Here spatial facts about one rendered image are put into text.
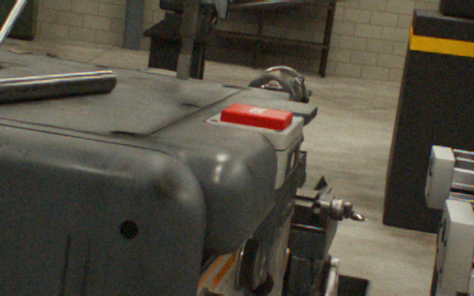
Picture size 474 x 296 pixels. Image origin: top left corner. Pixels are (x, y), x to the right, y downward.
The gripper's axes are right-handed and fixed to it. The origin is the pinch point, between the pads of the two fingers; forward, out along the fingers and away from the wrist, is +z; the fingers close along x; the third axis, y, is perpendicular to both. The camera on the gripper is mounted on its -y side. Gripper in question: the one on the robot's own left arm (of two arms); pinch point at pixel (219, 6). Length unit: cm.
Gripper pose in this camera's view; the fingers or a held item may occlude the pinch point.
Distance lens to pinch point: 124.2
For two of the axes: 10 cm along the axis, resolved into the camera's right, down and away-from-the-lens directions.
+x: 1.9, -1.5, 9.7
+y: 9.7, 1.6, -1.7
